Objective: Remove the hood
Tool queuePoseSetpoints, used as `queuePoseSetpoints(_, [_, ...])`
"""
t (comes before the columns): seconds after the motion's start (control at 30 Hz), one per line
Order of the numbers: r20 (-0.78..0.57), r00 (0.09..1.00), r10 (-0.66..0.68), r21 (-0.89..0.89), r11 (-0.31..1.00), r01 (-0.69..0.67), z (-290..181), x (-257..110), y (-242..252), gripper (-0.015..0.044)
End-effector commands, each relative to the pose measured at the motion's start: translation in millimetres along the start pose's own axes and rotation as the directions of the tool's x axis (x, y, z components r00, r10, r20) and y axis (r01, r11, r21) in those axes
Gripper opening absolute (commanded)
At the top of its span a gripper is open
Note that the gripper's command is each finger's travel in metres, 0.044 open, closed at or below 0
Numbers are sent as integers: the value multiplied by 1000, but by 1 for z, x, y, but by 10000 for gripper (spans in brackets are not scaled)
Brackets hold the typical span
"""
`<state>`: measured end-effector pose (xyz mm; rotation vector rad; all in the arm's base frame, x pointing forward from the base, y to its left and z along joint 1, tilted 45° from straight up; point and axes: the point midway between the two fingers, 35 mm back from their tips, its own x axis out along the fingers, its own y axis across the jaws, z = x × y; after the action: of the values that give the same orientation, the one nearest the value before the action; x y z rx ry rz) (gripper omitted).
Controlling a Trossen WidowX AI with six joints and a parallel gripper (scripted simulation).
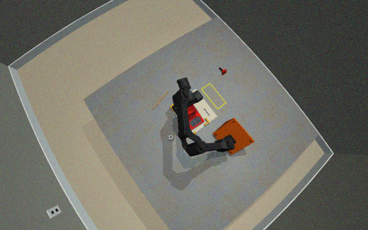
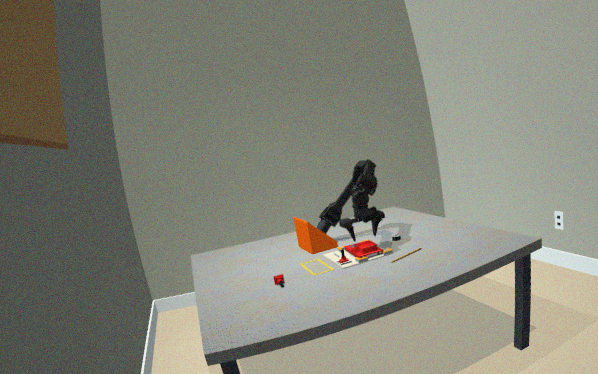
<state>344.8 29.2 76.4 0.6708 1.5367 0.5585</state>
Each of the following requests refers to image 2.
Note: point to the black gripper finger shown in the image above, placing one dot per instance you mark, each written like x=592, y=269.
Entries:
x=375, y=225
x=351, y=231

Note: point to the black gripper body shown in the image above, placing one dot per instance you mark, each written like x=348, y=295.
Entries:
x=348, y=222

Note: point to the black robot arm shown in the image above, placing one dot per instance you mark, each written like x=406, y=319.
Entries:
x=363, y=180

